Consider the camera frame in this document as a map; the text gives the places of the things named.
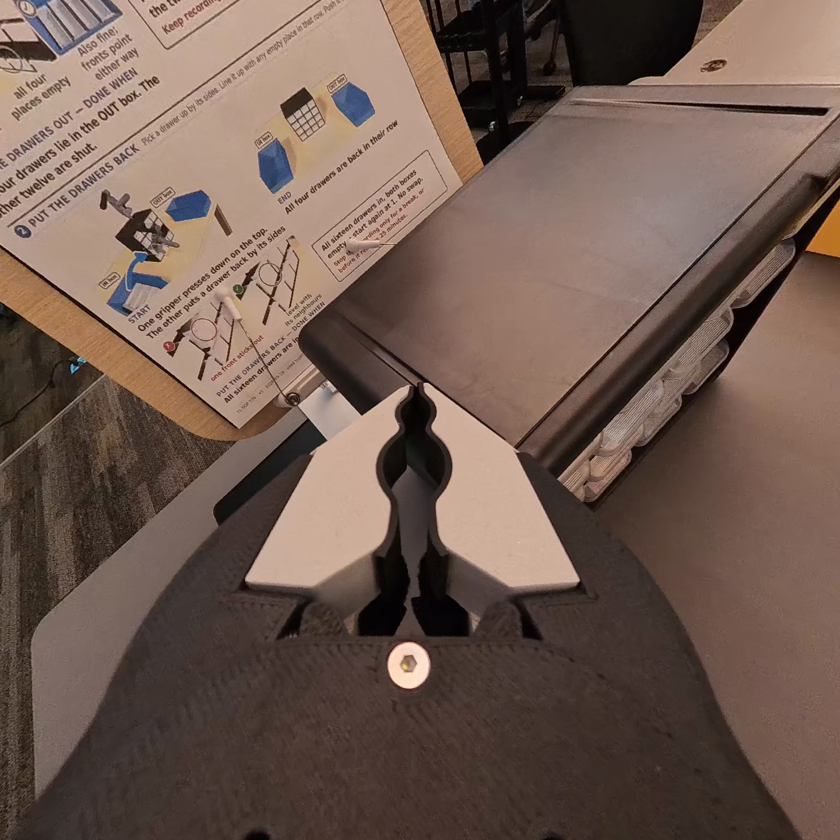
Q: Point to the stack of clear drawers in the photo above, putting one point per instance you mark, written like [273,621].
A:
[682,380]

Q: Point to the black drawer cabinet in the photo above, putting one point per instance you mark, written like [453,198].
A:
[558,229]

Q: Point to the yellow plastic bin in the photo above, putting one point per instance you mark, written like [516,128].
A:
[825,233]

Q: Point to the wooden display board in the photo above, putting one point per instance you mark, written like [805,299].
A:
[65,308]

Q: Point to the white push pin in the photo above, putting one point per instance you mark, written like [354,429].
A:
[361,245]
[226,298]

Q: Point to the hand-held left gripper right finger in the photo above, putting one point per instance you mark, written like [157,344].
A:
[499,518]

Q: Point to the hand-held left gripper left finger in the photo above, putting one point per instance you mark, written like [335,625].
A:
[315,525]

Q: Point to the printed instruction poster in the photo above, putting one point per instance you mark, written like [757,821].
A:
[229,131]

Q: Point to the round desk grommet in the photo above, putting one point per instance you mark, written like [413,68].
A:
[713,65]

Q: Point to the black metal rack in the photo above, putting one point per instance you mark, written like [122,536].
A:
[492,52]

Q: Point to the white board base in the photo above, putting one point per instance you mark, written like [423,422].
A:
[321,407]

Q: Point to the black office chair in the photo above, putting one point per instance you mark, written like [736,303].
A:
[630,33]

